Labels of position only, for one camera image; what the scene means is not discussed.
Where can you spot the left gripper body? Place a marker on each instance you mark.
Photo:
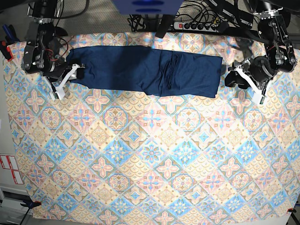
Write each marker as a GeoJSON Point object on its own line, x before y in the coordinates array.
{"type": "Point", "coordinates": [260, 71]}

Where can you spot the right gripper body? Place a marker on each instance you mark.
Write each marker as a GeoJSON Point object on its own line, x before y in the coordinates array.
{"type": "Point", "coordinates": [58, 71]}

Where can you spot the blue long-sleeve T-shirt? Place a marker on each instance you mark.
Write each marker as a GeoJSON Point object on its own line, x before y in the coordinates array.
{"type": "Point", "coordinates": [152, 71]}

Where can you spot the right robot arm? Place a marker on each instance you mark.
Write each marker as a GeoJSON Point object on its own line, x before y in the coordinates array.
{"type": "Point", "coordinates": [44, 39]}

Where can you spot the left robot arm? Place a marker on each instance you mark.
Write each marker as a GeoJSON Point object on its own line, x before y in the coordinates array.
{"type": "Point", "coordinates": [273, 33]}

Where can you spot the white power strip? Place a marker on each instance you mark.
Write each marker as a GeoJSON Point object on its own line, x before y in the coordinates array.
{"type": "Point", "coordinates": [202, 26]}

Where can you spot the black red table clamp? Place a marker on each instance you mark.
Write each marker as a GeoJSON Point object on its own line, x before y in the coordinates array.
{"type": "Point", "coordinates": [5, 50]}

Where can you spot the blue spring clamp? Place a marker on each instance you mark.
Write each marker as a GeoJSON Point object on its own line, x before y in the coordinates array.
{"type": "Point", "coordinates": [11, 36]}

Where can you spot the patterned tile tablecloth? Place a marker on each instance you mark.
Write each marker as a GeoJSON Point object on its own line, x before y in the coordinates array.
{"type": "Point", "coordinates": [120, 157]}

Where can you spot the red white label stickers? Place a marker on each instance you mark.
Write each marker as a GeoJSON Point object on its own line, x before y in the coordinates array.
{"type": "Point", "coordinates": [8, 162]}

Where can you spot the orange clamp bottom right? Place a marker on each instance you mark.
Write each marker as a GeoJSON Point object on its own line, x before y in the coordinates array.
{"type": "Point", "coordinates": [292, 210]}

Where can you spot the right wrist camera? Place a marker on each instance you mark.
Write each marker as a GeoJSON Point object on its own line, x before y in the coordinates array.
{"type": "Point", "coordinates": [59, 94]}

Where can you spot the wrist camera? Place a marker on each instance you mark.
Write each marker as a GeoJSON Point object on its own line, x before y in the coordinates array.
{"type": "Point", "coordinates": [59, 94]}
{"type": "Point", "coordinates": [258, 98]}

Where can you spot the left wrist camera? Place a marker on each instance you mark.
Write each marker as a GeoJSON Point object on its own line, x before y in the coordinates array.
{"type": "Point", "coordinates": [258, 98]}

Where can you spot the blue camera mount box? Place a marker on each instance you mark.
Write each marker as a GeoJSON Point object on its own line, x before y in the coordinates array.
{"type": "Point", "coordinates": [168, 7]}

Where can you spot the black mount post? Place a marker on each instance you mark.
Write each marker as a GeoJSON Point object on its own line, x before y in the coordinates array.
{"type": "Point", "coordinates": [165, 23]}

